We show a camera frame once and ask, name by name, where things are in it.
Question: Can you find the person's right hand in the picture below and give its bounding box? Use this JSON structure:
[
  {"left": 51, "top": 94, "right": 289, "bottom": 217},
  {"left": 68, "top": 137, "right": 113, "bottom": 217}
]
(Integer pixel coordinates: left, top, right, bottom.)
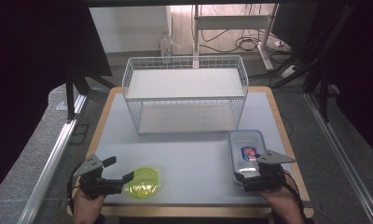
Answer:
[{"left": 258, "top": 183, "right": 304, "bottom": 224}]

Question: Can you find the black curtain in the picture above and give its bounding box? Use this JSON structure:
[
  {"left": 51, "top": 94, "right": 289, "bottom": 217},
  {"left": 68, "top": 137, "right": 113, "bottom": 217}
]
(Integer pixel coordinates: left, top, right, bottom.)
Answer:
[
  {"left": 0, "top": 0, "right": 113, "bottom": 200},
  {"left": 318, "top": 0, "right": 373, "bottom": 155}
]

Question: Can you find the person's left hand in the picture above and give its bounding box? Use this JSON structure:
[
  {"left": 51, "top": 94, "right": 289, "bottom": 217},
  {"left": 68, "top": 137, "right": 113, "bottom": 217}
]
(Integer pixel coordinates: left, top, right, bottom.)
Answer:
[{"left": 73, "top": 186, "right": 106, "bottom": 224}]

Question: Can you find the white desk frame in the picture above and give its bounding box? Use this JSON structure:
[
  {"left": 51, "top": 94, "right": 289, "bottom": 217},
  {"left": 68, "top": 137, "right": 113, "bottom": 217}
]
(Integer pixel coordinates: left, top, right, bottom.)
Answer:
[{"left": 192, "top": 3, "right": 280, "bottom": 71}]

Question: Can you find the black metal stand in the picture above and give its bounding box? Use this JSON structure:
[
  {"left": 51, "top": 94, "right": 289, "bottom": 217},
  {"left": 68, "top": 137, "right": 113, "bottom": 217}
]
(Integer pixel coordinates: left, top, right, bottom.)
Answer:
[
  {"left": 301, "top": 60, "right": 332, "bottom": 123},
  {"left": 64, "top": 61, "right": 116, "bottom": 122}
]

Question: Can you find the green round plastic container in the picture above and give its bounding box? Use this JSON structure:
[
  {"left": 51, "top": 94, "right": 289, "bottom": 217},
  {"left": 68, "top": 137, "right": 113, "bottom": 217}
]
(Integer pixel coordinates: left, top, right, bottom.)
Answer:
[{"left": 124, "top": 166, "right": 161, "bottom": 200}]

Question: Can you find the tangle of black cables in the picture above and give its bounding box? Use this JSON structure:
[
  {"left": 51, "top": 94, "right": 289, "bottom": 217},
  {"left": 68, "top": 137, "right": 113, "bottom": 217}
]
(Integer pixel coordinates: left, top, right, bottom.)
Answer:
[{"left": 200, "top": 27, "right": 269, "bottom": 54}]

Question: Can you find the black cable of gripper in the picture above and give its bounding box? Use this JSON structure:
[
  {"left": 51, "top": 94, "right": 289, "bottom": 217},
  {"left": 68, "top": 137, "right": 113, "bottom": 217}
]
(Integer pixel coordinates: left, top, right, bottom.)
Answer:
[
  {"left": 283, "top": 170, "right": 308, "bottom": 218},
  {"left": 66, "top": 166, "right": 80, "bottom": 214}
]

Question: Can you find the clear plastic bottle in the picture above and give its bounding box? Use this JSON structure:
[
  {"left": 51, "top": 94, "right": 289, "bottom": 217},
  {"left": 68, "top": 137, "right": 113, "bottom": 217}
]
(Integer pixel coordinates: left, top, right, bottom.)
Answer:
[{"left": 159, "top": 30, "right": 173, "bottom": 65}]

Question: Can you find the grey table mat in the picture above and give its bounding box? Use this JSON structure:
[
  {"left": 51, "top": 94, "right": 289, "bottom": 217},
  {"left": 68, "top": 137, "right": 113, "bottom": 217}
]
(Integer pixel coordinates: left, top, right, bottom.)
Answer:
[{"left": 85, "top": 91, "right": 302, "bottom": 206}]

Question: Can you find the aluminium rail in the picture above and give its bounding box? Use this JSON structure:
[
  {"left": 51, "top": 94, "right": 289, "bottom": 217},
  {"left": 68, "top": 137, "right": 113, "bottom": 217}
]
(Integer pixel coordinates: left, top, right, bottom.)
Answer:
[
  {"left": 304, "top": 92, "right": 373, "bottom": 224},
  {"left": 18, "top": 94, "right": 88, "bottom": 224}
]

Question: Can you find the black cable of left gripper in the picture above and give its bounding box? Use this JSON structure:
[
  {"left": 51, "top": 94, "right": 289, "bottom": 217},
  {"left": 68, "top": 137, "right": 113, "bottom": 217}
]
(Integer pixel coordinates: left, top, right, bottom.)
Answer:
[{"left": 66, "top": 166, "right": 80, "bottom": 214}]

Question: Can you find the clear rectangular lidded container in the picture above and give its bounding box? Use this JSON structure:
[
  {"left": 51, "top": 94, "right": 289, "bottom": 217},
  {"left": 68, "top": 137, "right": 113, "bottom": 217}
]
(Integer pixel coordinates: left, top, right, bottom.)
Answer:
[{"left": 226, "top": 129, "right": 268, "bottom": 188}]

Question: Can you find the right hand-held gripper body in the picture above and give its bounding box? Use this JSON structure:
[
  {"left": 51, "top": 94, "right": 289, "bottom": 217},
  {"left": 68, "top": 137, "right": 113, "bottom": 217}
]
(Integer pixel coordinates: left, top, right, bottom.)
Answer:
[{"left": 256, "top": 149, "right": 297, "bottom": 191}]

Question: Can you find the white power strip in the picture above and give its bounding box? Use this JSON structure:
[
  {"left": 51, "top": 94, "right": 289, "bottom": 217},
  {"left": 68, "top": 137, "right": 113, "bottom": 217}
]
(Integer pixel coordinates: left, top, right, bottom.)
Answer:
[{"left": 281, "top": 63, "right": 298, "bottom": 79}]

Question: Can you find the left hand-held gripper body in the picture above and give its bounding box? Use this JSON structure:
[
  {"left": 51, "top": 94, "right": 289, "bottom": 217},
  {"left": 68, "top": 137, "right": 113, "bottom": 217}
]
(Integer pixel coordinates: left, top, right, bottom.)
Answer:
[{"left": 72, "top": 154, "right": 127, "bottom": 200}]

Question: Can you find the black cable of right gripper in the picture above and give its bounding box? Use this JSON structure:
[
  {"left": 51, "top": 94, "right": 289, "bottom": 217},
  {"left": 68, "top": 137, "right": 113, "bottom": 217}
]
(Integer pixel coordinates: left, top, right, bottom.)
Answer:
[{"left": 283, "top": 170, "right": 308, "bottom": 218}]

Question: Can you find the white wire two-tier rack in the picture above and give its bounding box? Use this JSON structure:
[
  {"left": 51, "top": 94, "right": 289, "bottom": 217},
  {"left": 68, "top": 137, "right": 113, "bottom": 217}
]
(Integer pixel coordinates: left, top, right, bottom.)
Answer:
[{"left": 121, "top": 55, "right": 250, "bottom": 135}]

